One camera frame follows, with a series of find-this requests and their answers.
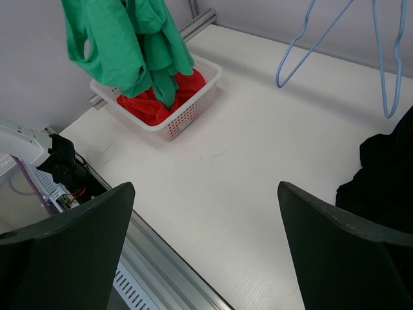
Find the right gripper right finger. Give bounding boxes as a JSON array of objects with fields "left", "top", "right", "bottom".
[{"left": 277, "top": 181, "right": 412, "bottom": 309}]

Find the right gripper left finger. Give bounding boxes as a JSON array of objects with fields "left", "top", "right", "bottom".
[{"left": 1, "top": 182, "right": 135, "bottom": 309}]

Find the black tank top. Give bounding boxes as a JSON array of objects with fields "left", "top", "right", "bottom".
[{"left": 335, "top": 108, "right": 412, "bottom": 234}]

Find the red tank top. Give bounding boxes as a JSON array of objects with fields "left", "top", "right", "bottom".
[{"left": 116, "top": 70, "right": 207, "bottom": 128}]

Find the blue hanger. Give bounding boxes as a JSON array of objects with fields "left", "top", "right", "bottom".
[
  {"left": 371, "top": 0, "right": 408, "bottom": 119},
  {"left": 275, "top": 0, "right": 354, "bottom": 88}
]

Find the green tank top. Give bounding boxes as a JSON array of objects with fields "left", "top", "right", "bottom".
[{"left": 62, "top": 0, "right": 194, "bottom": 108}]

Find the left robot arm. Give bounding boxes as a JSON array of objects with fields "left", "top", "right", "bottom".
[{"left": 1, "top": 117, "right": 90, "bottom": 191}]

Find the white plastic basket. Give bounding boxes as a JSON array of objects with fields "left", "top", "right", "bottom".
[{"left": 90, "top": 54, "right": 223, "bottom": 141}]

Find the front aluminium rail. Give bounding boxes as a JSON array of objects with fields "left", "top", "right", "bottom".
[{"left": 80, "top": 158, "right": 233, "bottom": 310}]

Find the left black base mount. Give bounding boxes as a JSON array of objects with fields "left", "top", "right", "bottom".
[{"left": 56, "top": 176, "right": 110, "bottom": 211}]

